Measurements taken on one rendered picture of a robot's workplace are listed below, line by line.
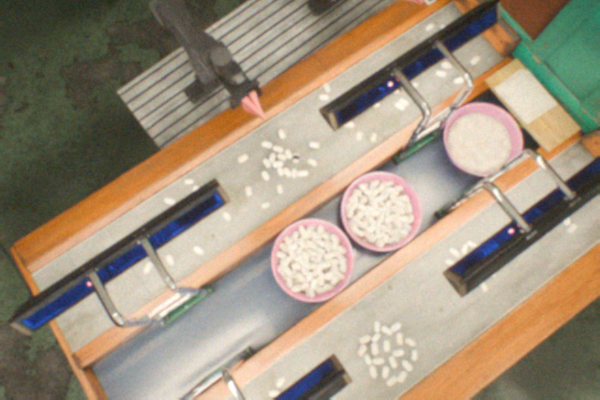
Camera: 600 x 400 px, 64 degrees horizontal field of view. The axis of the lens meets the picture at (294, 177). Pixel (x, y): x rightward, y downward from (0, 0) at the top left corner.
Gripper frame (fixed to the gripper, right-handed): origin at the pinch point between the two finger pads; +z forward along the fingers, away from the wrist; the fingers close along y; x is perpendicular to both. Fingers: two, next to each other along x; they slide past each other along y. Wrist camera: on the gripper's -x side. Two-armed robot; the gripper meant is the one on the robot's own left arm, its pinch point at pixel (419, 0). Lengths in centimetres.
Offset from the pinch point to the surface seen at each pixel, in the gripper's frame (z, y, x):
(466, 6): 3.8, 27.4, 24.1
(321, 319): 55, -82, 28
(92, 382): 26, -150, 34
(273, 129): -5, -54, 33
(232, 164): -4, -73, 33
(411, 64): 14.9, -18.1, -3.8
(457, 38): 17.0, -1.1, -2.0
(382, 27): -10.8, 1.4, 30.5
